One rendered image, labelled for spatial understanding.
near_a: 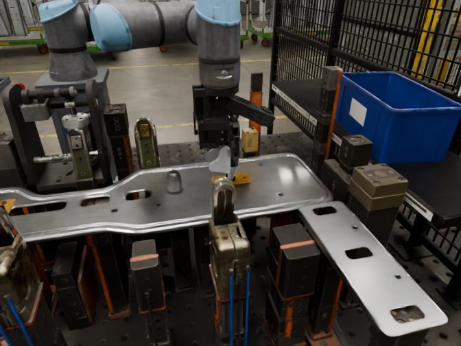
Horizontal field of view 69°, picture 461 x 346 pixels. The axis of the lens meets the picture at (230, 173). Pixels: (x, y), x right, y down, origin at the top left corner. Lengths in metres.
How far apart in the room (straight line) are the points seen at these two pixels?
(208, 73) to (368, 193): 0.38
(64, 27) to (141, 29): 0.61
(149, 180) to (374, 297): 0.50
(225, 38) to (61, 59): 0.74
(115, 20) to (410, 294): 0.62
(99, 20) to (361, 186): 0.56
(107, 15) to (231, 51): 0.21
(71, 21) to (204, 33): 0.69
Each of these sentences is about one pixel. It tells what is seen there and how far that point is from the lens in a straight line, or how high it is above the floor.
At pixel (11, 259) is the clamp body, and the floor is 1.04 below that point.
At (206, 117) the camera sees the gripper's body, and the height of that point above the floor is 1.17.
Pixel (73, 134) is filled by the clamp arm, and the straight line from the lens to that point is 0.83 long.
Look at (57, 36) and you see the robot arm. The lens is 1.24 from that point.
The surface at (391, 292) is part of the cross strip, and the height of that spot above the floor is 1.00.
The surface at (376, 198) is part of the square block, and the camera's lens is 0.70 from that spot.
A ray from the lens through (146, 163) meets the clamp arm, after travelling 0.85.
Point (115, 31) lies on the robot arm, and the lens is 0.63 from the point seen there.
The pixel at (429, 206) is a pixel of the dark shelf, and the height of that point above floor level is 1.03.
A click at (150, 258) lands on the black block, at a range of 0.60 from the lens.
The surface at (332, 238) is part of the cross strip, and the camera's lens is 0.63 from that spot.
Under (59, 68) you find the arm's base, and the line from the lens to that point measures 1.25.
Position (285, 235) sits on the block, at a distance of 0.65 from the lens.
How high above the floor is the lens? 1.40
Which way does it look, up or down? 31 degrees down
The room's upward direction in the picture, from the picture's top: straight up
